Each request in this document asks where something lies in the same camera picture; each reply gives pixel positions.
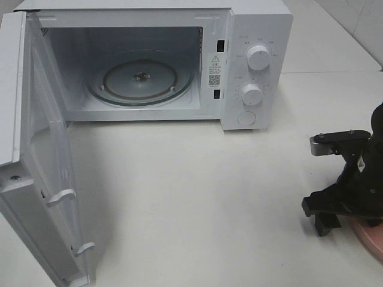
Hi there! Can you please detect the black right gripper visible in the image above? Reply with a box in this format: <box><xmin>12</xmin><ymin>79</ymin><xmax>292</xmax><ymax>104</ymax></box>
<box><xmin>302</xmin><ymin>105</ymin><xmax>382</xmax><ymax>236</ymax></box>

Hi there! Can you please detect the pink round plate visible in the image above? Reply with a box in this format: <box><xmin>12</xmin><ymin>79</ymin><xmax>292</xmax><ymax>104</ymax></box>
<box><xmin>350</xmin><ymin>218</ymin><xmax>382</xmax><ymax>263</ymax></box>

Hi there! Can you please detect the round white door button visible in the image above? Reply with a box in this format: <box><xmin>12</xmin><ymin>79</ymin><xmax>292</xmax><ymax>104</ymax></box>
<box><xmin>238</xmin><ymin>111</ymin><xmax>256</xmax><ymax>126</ymax></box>

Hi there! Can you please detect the white microwave door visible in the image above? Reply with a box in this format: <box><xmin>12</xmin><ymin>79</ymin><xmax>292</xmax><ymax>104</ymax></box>
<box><xmin>1</xmin><ymin>11</ymin><xmax>94</xmax><ymax>286</ymax></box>

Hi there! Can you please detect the upper white round knob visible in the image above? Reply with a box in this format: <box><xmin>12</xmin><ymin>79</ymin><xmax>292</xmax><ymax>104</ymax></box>
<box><xmin>246</xmin><ymin>44</ymin><xmax>270</xmax><ymax>71</ymax></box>

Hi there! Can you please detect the white microwave oven body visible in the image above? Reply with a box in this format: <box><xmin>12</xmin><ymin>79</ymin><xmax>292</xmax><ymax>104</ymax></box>
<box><xmin>12</xmin><ymin>1</ymin><xmax>293</xmax><ymax>130</ymax></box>

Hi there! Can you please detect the glass microwave turntable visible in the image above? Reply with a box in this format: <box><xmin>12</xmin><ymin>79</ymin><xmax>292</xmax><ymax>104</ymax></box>
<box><xmin>85</xmin><ymin>50</ymin><xmax>194</xmax><ymax>107</ymax></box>

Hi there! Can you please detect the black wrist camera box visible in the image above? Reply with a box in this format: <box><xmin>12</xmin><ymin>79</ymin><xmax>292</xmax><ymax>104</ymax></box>
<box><xmin>309</xmin><ymin>130</ymin><xmax>371</xmax><ymax>156</ymax></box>

